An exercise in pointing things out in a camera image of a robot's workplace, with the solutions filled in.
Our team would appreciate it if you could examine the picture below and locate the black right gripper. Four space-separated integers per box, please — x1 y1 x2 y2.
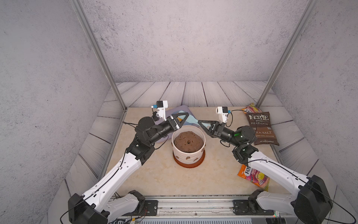
200 122 242 150

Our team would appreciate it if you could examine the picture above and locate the blue plate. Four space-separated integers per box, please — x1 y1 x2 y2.
184 113 199 127

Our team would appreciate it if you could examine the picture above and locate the orange pink snack packet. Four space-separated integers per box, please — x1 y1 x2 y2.
242 103 262 113

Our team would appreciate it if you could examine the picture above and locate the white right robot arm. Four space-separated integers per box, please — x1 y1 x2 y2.
198 120 333 224

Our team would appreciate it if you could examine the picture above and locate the brown Kettle chips bag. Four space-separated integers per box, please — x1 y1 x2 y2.
246 112 280 146

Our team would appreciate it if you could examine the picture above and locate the terracotta saucer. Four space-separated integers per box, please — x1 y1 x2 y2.
173 151 206 169

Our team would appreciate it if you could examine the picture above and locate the brown soil in pot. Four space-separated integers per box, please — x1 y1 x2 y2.
174 131 204 153

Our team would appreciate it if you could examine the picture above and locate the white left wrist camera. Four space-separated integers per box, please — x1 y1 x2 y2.
151 100 168 121

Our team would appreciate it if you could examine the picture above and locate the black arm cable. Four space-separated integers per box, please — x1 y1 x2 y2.
219 109 357 224
59 120 171 224

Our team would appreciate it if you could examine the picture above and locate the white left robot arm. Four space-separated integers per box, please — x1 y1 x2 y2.
66 112 189 224

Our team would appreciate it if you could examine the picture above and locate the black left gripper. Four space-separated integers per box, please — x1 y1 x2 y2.
146 113 187 147

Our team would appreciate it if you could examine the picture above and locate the lavender plastic tray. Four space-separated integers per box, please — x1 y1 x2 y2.
155 105 193 143

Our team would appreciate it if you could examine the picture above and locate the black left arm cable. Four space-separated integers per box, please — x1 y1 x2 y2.
59 120 171 224

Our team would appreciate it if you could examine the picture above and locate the aluminium frame post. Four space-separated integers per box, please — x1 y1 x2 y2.
256 0 319 107
70 0 127 111

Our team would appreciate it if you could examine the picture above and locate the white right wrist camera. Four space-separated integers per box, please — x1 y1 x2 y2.
216 106 231 124

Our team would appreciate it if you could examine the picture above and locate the right aluminium frame post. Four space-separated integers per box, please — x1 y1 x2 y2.
256 0 319 107

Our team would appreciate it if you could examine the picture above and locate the orange candy packet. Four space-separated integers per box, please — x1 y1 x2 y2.
237 164 270 190

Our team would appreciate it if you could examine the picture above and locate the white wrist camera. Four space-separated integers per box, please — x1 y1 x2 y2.
216 106 231 124
151 100 168 121

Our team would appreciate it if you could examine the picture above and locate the left aluminium frame post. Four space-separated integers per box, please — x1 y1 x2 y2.
70 0 127 111

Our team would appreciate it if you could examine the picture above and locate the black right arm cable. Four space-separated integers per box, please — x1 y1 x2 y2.
219 109 357 224

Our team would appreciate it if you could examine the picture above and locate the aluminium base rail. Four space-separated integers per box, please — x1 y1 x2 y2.
111 195 297 224

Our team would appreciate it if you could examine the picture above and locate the white ceramic pot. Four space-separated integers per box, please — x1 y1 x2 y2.
171 126 206 164

